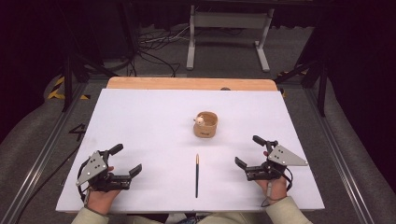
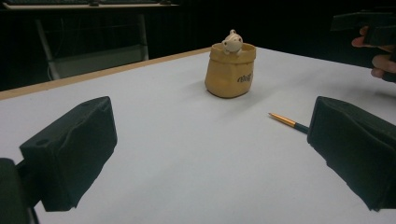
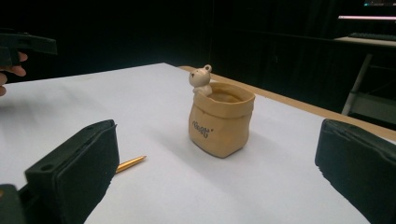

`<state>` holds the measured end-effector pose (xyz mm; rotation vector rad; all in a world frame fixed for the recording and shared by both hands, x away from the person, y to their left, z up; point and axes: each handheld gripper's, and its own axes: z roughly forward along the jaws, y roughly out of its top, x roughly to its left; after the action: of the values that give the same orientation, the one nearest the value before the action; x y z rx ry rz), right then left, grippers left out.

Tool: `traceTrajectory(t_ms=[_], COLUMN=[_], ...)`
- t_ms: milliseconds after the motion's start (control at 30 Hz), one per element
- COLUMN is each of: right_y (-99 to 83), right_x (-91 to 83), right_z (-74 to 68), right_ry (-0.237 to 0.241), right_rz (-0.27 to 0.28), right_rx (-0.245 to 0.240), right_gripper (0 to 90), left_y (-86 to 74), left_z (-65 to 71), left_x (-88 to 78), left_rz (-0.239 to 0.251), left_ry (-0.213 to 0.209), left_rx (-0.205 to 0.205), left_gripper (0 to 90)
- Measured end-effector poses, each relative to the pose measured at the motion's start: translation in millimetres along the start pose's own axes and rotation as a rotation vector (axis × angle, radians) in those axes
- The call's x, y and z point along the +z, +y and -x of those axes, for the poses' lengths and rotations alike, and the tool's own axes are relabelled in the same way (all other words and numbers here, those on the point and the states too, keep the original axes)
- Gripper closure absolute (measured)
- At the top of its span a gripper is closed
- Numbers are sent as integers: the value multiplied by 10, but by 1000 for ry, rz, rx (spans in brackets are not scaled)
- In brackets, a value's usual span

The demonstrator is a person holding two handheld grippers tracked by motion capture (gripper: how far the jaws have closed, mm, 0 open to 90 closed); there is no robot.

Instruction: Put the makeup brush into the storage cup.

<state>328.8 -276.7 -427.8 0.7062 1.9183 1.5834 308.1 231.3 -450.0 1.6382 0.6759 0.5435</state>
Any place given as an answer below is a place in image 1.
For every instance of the person's left hand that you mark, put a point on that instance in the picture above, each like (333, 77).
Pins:
(100, 200)

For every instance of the white table sheet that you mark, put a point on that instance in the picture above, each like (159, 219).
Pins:
(149, 133)

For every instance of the person's torso clothing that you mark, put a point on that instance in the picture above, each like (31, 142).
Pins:
(190, 218)

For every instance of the black pen with gold tip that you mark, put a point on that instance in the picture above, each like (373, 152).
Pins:
(197, 177)

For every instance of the small cream figure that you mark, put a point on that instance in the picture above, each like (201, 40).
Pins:
(200, 120)

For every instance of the white metal stand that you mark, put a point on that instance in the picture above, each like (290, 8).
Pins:
(230, 20)

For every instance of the round wooden cup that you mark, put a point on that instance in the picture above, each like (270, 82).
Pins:
(206, 129)

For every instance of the black tape floor mark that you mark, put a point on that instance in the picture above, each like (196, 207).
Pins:
(79, 130)

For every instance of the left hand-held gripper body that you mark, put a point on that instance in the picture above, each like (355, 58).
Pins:
(93, 166)

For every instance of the aluminium floor rail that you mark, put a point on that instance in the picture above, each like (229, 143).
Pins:
(37, 161)
(342, 161)

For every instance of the yellow black hazard tape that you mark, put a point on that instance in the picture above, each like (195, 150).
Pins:
(57, 90)

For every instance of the black tripod stand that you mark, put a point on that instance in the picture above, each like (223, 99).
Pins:
(320, 81)
(67, 81)

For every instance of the wooden table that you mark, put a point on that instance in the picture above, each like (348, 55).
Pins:
(186, 83)

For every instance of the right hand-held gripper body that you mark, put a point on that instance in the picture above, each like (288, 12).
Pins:
(285, 158)

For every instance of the person's right hand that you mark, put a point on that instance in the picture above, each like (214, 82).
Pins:
(275, 189)

